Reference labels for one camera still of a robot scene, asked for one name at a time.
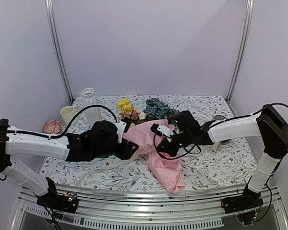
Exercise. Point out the aluminium frame post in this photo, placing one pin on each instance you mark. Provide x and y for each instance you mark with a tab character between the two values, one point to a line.
243	44
57	49

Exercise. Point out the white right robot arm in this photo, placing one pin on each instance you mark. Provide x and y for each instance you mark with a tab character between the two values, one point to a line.
265	127

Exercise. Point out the pink flower bouquet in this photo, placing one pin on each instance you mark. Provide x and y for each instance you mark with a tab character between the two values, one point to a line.
141	133

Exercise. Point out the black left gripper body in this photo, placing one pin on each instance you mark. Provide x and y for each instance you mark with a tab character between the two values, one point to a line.
105	152

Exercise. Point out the left aluminium frame post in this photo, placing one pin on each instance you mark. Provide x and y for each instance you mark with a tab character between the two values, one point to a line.
57	49

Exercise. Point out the right aluminium frame post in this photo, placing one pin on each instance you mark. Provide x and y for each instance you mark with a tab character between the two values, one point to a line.
243	44

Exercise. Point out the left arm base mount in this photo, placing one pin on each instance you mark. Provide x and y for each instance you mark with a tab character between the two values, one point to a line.
68	202

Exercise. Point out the pink patterned ball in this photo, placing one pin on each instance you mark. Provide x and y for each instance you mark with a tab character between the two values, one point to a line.
52	127

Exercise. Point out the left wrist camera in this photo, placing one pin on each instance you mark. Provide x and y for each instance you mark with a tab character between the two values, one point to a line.
122	127

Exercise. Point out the striped black white cup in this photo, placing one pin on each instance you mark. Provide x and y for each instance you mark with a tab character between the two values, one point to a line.
219	118

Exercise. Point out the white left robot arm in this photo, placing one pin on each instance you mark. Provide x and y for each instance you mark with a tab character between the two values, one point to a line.
21	142

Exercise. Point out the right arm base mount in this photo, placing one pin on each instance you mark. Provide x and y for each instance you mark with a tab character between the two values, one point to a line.
247	200

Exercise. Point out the aluminium front rail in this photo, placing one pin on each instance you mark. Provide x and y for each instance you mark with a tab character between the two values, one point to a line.
118	210

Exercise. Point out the floral patterned tablecloth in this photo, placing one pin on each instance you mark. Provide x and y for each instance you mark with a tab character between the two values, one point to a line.
232	165

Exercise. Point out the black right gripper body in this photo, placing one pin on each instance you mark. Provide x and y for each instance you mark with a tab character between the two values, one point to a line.
186	140

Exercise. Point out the cream ceramic mug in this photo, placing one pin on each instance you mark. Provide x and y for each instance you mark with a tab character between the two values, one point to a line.
67	114

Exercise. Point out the cream printed ribbon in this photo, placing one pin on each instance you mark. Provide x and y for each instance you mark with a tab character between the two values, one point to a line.
105	167

